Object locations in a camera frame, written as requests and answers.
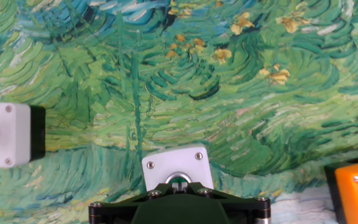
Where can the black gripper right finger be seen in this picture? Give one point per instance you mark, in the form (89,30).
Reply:
(247,208)

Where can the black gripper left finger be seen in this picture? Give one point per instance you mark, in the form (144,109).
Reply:
(120,208)

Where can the grey box green button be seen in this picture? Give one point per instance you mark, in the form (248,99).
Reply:
(176,165)

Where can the orange box red button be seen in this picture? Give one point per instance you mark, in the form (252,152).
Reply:
(356,193)

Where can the white black box red button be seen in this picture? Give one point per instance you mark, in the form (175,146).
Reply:
(8,137)

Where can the green blue painting cloth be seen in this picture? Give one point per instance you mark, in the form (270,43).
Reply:
(228,93)

